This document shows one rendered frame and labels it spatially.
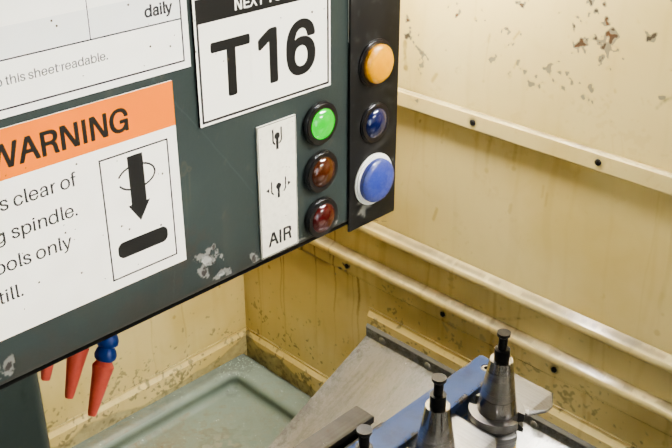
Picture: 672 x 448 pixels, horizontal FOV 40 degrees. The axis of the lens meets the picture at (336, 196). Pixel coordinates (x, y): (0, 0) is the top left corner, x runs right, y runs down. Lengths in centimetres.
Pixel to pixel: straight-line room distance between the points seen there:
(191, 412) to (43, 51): 170
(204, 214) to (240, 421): 156
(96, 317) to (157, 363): 154
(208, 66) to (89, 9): 8
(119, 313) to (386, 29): 24
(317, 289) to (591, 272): 67
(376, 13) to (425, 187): 103
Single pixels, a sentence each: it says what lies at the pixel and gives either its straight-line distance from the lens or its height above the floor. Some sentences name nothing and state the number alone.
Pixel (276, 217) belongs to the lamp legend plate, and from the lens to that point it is 56.
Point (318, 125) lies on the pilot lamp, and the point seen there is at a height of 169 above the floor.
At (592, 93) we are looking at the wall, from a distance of 134.
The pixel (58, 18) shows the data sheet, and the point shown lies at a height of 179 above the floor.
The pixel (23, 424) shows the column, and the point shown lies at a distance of 143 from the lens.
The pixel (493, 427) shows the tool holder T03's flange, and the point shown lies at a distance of 106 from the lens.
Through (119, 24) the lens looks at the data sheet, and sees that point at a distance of 46.
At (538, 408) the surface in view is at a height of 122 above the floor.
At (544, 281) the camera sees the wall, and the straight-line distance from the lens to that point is 151.
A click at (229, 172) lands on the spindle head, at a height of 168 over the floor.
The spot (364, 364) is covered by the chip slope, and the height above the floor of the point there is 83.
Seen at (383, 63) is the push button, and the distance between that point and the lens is 58.
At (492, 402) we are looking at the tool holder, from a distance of 105.
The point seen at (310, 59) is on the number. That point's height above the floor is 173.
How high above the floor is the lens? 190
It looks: 26 degrees down
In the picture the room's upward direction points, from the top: straight up
